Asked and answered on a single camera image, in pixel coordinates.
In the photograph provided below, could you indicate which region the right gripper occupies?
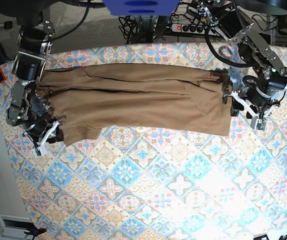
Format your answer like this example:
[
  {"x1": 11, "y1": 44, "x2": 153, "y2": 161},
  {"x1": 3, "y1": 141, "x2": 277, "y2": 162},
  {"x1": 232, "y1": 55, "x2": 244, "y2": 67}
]
[{"x1": 23, "y1": 114, "x2": 66, "y2": 148}]

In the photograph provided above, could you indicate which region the patterned tile tablecloth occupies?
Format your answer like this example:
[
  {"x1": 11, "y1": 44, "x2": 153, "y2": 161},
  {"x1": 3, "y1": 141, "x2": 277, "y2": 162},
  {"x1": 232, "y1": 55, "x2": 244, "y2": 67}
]
[{"x1": 0, "y1": 47, "x2": 287, "y2": 240}]

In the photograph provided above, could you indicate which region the white power strip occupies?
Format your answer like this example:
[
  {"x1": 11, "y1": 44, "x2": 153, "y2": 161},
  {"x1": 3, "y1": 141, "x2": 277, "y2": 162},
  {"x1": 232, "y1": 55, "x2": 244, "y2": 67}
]
[{"x1": 170, "y1": 23, "x2": 222, "y2": 36}]

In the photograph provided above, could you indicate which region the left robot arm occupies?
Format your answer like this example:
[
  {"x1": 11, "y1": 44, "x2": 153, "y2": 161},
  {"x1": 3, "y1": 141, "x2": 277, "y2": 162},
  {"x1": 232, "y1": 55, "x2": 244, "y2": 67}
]
[{"x1": 190, "y1": 0, "x2": 287, "y2": 126}]

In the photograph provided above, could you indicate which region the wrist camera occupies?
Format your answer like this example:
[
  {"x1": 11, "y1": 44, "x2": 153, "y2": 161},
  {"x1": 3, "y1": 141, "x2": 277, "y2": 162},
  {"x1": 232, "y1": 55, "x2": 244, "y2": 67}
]
[
  {"x1": 250, "y1": 118, "x2": 267, "y2": 131},
  {"x1": 33, "y1": 145, "x2": 48, "y2": 157}
]

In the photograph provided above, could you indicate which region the orange black clamp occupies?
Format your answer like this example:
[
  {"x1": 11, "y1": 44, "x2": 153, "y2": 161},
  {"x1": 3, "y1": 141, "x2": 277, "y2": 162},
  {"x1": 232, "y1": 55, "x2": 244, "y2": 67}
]
[{"x1": 24, "y1": 228, "x2": 47, "y2": 237}]

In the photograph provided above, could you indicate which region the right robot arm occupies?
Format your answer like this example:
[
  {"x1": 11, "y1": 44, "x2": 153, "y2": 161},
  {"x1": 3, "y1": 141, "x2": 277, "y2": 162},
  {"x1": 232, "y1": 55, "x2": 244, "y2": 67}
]
[{"x1": 0, "y1": 0, "x2": 63, "y2": 156}]

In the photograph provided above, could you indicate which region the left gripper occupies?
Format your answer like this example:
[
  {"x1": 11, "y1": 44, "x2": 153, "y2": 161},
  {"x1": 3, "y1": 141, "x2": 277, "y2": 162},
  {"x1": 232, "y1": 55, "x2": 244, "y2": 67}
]
[{"x1": 222, "y1": 91, "x2": 280, "y2": 120}]

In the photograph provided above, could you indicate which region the white wall vent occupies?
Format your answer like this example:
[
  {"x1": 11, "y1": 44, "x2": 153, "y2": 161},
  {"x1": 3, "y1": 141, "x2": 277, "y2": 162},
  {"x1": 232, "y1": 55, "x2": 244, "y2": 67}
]
[{"x1": 0, "y1": 214, "x2": 35, "y2": 240}]

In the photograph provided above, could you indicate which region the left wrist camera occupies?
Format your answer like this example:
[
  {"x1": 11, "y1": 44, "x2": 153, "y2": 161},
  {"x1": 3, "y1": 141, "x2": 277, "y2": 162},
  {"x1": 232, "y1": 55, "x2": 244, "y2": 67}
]
[{"x1": 250, "y1": 118, "x2": 267, "y2": 131}]

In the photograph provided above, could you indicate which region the brown t-shirt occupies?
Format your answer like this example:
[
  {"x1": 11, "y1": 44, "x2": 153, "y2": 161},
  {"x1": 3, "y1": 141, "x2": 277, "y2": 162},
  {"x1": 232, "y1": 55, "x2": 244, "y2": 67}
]
[{"x1": 36, "y1": 63, "x2": 232, "y2": 146}]

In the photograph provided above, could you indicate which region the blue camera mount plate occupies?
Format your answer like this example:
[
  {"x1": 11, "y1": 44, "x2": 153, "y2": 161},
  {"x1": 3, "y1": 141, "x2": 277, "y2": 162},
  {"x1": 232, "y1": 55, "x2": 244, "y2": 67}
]
[{"x1": 102, "y1": 0, "x2": 180, "y2": 16}]

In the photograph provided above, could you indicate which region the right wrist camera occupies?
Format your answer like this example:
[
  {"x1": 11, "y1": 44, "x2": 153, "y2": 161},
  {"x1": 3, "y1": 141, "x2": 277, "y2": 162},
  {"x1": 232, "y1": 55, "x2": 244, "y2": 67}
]
[{"x1": 33, "y1": 145, "x2": 48, "y2": 157}]

